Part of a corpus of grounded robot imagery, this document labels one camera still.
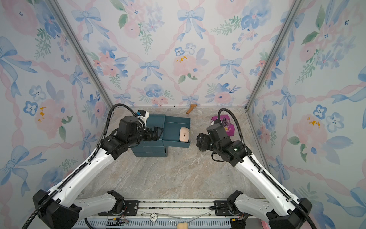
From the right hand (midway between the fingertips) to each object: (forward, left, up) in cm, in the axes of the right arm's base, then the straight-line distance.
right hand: (204, 139), depth 73 cm
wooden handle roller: (+47, +6, -22) cm, 52 cm away
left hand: (+4, +24, +3) cm, 25 cm away
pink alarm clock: (-34, -28, -21) cm, 49 cm away
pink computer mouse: (+7, +11, -7) cm, 15 cm away
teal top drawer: (+11, +15, -10) cm, 21 cm away
